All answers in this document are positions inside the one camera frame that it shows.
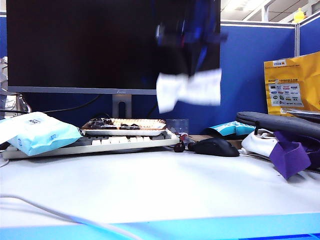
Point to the grey laptop sleeve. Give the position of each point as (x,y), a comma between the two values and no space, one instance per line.
(273,122)

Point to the black computer monitor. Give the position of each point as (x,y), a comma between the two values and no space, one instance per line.
(75,50)

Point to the black computer mouse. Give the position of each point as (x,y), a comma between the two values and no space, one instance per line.
(216,147)

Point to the light blue wet wipes pack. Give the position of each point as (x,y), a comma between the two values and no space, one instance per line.
(43,135)

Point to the white cloth bag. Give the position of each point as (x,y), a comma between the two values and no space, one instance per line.
(256,145)

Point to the white wet wipe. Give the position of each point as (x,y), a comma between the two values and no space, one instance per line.
(200,87)

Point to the purple cloth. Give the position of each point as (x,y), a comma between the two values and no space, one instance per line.
(288,160)

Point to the purple fabric bag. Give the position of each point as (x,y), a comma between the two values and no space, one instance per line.
(314,155)

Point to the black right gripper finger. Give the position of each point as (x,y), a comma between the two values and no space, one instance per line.
(192,60)
(175,60)

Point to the dark red cherry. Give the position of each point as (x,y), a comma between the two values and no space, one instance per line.
(191,146)
(179,148)

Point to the light blue snack packet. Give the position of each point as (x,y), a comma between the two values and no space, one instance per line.
(231,128)

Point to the small red white wrapper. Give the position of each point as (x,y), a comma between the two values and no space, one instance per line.
(183,137)

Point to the white tray of cherries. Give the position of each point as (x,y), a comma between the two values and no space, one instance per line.
(123,132)

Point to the silver monitor stand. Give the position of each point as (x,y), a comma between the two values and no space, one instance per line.
(115,105)

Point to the white mechanical keyboard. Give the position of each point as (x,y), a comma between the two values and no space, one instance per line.
(100,149)

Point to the clear plastic cup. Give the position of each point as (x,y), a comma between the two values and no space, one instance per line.
(177,125)

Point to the yellow rubber duck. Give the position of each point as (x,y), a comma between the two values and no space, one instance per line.
(299,15)

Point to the blue cubicle partition panel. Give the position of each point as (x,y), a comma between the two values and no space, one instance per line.
(308,37)
(245,100)

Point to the yellow paper bag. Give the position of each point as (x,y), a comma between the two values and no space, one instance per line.
(298,75)

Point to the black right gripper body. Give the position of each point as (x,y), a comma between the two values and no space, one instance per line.
(190,33)

